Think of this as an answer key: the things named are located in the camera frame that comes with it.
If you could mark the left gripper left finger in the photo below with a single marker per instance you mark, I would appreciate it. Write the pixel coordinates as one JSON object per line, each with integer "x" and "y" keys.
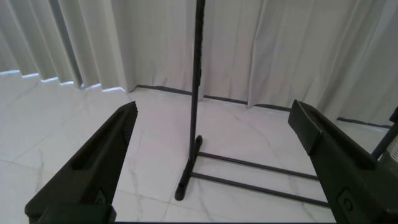
{"x": 93, "y": 174}

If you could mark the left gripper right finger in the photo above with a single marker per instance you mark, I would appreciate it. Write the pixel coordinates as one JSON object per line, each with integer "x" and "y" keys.
{"x": 351, "y": 186}

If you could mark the white laundry basket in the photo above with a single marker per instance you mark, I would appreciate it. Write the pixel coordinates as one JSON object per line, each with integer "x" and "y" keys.
{"x": 392, "y": 158}

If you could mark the black clothes rack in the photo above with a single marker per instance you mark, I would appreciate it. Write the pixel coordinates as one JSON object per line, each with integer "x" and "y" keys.
{"x": 196, "y": 62}

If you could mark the white curtain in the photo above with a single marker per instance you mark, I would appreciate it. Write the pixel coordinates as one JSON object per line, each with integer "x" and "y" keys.
{"x": 264, "y": 46}
{"x": 25, "y": 37}

